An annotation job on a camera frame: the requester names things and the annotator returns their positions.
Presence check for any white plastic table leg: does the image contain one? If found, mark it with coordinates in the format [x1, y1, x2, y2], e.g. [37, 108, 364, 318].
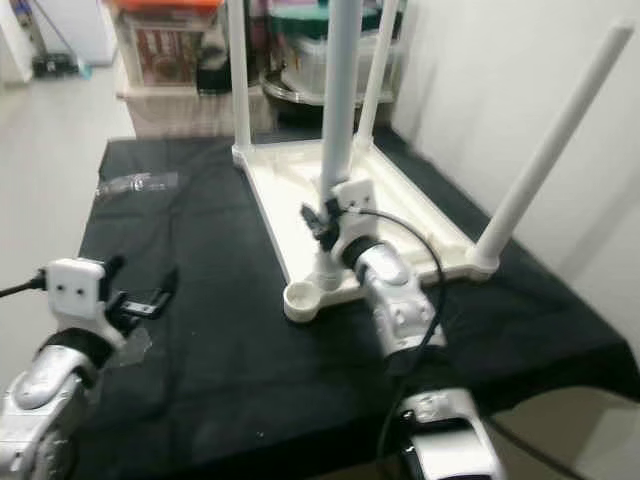
[470, 25, 637, 278]
[227, 0, 253, 163]
[310, 0, 364, 293]
[355, 0, 403, 158]

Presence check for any white plastic table top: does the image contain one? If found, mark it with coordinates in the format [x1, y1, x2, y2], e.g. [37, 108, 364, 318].
[232, 135, 503, 324]

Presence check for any clear plastic bag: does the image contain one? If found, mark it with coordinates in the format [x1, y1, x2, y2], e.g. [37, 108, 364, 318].
[97, 173, 180, 197]
[95, 325, 156, 373]

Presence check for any black round wok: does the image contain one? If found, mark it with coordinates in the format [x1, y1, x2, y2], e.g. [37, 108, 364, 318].
[260, 75, 361, 113]

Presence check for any black tablecloth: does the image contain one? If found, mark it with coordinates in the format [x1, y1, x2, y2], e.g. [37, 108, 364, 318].
[75, 135, 640, 480]

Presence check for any clear plastic container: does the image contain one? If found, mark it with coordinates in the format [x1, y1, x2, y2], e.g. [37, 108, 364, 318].
[278, 35, 401, 101]

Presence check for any beige cloth covered bench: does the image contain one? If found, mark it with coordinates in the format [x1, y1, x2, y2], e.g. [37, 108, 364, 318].
[120, 85, 261, 141]

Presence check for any green pot lid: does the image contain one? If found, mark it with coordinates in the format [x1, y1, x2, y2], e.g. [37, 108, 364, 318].
[270, 3, 336, 41]

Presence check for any red printed carton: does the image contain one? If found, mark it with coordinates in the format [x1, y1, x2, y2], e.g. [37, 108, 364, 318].
[135, 25, 211, 84]

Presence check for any white chest freezer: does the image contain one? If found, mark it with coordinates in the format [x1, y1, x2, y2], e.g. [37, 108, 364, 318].
[50, 0, 118, 67]

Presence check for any clear storage box orange lid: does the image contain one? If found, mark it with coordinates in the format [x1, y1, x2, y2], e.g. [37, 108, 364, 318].
[110, 0, 226, 88]

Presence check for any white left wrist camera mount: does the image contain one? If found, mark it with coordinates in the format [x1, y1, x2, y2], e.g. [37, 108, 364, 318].
[45, 258, 113, 343]

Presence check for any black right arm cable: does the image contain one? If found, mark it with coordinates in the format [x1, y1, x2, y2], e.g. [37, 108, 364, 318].
[355, 210, 561, 480]

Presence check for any black coiled hose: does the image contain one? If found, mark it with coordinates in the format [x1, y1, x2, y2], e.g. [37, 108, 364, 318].
[35, 55, 81, 80]

